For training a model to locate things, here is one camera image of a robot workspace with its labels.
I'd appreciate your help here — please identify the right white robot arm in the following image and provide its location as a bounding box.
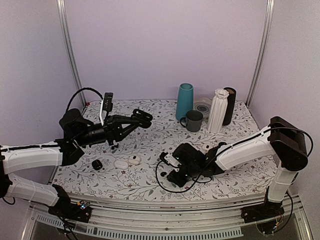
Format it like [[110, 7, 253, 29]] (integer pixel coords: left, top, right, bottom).
[[159, 116, 308, 218]]

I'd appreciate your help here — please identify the black earbuds charging case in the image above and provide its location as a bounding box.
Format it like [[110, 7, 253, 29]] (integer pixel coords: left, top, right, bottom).
[[131, 108, 153, 129]]

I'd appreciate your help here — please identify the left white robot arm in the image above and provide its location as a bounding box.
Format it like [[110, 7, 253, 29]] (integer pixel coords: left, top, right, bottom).
[[0, 108, 153, 217]]

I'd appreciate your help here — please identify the right aluminium frame post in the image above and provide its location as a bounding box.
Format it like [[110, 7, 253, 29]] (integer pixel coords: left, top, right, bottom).
[[245, 0, 275, 109]]

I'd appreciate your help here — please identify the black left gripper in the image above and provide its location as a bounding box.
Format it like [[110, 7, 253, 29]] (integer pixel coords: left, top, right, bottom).
[[75, 114, 140, 147]]

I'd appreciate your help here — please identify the white open earbuds case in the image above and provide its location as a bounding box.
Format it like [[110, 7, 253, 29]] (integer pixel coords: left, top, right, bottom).
[[128, 155, 141, 166]]

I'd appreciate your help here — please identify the teal tall vase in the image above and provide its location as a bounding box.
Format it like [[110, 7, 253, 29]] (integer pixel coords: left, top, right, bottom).
[[175, 83, 194, 121]]

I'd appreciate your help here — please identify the aluminium frame post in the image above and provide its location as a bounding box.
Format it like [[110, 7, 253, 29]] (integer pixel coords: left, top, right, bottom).
[[245, 0, 275, 109], [56, 0, 87, 107]]

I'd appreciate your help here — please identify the floral patterned table mat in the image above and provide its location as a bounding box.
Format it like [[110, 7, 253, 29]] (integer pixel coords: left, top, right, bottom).
[[53, 99, 277, 202]]

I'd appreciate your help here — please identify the white earbuds case back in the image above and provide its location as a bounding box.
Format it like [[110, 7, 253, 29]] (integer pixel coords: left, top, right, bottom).
[[201, 143, 214, 152]]

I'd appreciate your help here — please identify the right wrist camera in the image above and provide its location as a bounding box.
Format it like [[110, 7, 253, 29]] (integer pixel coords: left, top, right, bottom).
[[159, 152, 181, 172]]

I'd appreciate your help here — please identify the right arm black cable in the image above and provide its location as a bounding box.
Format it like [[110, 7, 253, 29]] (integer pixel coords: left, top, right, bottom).
[[155, 126, 314, 194]]

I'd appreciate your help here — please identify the white closed earbuds case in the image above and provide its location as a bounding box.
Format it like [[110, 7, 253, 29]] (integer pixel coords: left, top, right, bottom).
[[114, 160, 129, 170]]

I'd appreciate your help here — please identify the clear glass dish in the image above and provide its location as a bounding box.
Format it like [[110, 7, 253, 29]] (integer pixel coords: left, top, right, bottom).
[[193, 97, 212, 120]]

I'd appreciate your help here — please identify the black cylinder vase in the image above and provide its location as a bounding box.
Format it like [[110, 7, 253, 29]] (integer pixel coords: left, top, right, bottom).
[[222, 87, 237, 126]]

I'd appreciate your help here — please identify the dark grey mug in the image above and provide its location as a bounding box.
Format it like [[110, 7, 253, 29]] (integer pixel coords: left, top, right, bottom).
[[179, 110, 203, 133]]

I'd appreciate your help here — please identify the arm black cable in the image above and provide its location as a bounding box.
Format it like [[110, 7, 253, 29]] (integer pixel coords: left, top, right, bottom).
[[65, 87, 105, 113], [155, 126, 314, 194]]

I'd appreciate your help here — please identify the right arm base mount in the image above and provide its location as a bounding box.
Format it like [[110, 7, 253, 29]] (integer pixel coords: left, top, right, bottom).
[[240, 187, 285, 223]]

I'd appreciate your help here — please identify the small black closed case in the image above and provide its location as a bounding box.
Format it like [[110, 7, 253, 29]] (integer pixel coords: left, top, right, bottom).
[[91, 159, 103, 171]]

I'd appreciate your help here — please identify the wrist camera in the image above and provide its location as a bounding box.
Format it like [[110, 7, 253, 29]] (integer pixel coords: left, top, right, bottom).
[[99, 92, 114, 126], [159, 152, 181, 172]]

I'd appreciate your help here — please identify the left aluminium frame post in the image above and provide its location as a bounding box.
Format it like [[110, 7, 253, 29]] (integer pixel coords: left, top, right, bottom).
[[56, 0, 87, 107]]

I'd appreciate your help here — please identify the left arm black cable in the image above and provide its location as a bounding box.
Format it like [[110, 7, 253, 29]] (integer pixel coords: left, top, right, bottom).
[[65, 87, 105, 113]]

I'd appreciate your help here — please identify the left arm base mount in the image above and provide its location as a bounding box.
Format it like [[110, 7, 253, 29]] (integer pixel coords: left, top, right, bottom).
[[48, 184, 92, 223]]

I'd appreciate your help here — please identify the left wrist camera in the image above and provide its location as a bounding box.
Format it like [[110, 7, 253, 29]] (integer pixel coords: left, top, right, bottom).
[[99, 92, 114, 126]]

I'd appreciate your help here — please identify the white ribbed vase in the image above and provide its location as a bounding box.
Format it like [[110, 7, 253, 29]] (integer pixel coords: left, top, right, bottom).
[[207, 88, 229, 133]]

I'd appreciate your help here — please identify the front aluminium rail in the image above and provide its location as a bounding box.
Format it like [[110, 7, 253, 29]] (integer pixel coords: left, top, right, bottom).
[[21, 194, 314, 240]]

